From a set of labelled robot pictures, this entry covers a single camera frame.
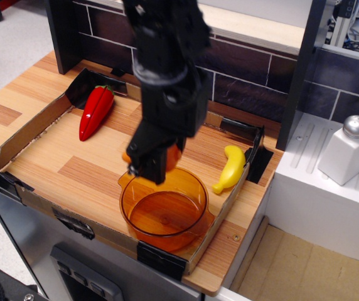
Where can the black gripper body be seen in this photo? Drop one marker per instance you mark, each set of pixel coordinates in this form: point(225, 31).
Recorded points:
point(170, 114)

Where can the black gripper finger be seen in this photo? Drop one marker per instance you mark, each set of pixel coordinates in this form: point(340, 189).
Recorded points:
point(154, 166)
point(133, 169)

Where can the orange plastic toy carrot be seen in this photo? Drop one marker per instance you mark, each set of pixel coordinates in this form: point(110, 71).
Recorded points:
point(174, 154)

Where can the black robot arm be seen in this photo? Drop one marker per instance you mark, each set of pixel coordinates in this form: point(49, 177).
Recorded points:
point(169, 36)

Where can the transparent orange plastic pot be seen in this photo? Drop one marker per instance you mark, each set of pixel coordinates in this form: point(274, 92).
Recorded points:
point(169, 216)

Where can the cardboard fence with black tape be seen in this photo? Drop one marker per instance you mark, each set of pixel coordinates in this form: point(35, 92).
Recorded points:
point(46, 167)

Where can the red plastic toy chili pepper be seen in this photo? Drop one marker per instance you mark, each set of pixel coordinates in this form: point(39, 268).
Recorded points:
point(97, 106)

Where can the yellow plastic toy banana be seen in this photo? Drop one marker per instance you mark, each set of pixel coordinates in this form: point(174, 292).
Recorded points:
point(232, 170)

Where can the grey toy oven front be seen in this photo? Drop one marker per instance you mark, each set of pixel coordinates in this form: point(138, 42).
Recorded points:
point(67, 265)

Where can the white toy sink drainboard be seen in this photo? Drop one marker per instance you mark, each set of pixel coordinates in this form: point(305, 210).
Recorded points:
point(308, 204)

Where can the white salt shaker silver cap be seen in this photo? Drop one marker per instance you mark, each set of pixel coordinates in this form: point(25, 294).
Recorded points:
point(340, 159)

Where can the dark grey shelf frame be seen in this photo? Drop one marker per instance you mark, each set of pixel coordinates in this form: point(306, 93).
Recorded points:
point(247, 82)

